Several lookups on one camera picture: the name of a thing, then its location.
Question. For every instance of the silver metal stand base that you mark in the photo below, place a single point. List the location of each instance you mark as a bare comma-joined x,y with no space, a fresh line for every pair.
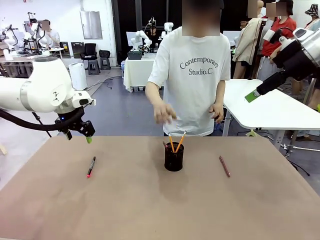
300,148

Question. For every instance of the seated person in black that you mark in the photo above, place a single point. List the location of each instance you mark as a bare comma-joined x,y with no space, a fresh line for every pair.
153,32

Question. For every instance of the black tripod leg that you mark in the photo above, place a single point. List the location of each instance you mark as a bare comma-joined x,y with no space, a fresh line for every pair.
46,130

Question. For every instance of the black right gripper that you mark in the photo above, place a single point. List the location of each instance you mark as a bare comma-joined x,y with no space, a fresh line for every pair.
295,65

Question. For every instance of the black step stool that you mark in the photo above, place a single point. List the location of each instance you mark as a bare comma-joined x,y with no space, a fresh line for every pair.
105,60

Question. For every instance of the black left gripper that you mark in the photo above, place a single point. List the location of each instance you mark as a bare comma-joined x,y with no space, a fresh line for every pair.
70,118

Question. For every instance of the person in white T-shirt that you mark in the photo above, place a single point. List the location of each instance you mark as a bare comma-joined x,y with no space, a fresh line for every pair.
190,100

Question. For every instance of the black marker pink cap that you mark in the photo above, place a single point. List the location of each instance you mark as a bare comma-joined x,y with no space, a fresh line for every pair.
91,166

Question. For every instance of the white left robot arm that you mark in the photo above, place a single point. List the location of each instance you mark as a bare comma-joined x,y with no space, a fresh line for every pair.
37,82

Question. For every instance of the wooden strip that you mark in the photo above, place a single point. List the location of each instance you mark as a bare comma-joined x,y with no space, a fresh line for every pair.
3,149

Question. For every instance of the grey metal wall panel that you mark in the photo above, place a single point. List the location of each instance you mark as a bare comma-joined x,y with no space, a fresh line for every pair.
91,25

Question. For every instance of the small white background robot arm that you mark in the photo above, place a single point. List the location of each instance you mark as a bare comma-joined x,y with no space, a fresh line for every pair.
138,36
168,26

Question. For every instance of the person's right forearm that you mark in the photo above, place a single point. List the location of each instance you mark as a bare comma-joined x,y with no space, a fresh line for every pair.
154,93

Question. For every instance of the black office chair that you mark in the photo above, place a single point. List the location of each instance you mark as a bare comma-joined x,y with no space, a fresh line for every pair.
90,50

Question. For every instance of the person's left forearm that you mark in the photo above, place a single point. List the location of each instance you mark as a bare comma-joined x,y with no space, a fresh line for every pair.
219,92

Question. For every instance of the grey step stool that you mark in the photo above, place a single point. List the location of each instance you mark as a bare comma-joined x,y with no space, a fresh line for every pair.
94,67

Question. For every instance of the black mesh pen holder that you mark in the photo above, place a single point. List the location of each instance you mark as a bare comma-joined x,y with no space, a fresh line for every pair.
174,161

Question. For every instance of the person's right hand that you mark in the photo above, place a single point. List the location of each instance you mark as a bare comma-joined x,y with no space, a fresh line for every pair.
163,113

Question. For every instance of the mannequin in red shirt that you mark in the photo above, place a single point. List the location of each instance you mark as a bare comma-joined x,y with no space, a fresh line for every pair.
268,50

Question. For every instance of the black equipment box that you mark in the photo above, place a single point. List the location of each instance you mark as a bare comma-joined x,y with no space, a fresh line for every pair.
135,55

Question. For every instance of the yellow-green paper tag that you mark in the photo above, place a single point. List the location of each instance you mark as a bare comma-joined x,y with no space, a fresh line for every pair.
252,133

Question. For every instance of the yellow pencil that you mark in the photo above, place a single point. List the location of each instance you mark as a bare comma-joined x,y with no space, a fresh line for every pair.
171,142
181,141

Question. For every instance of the table with white cloth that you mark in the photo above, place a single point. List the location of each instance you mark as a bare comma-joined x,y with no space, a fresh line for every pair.
137,72

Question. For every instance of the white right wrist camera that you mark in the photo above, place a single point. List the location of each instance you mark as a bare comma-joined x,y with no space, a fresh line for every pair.
271,35

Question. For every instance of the white air purifier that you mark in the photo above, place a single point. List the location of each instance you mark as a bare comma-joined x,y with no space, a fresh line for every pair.
78,76

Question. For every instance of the seated person in white shirt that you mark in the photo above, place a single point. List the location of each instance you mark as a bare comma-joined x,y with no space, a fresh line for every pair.
53,37

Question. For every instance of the person's left hand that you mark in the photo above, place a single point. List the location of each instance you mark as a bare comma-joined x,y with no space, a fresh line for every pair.
217,112

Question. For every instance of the mannequin in beige coat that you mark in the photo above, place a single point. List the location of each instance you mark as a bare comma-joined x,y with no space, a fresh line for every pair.
247,42

